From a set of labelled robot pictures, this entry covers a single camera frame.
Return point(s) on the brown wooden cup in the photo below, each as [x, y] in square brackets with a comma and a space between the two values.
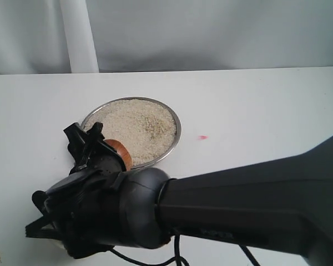
[121, 151]

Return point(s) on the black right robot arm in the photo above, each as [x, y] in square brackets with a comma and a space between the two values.
[285, 205]

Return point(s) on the white backdrop curtain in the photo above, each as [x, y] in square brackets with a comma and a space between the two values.
[41, 37]

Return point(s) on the white bowl of rice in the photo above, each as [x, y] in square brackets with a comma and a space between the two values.
[58, 244]

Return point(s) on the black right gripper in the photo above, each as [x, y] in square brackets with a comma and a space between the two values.
[71, 208]

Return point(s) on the steel plate of rice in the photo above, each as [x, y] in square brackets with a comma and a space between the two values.
[148, 128]

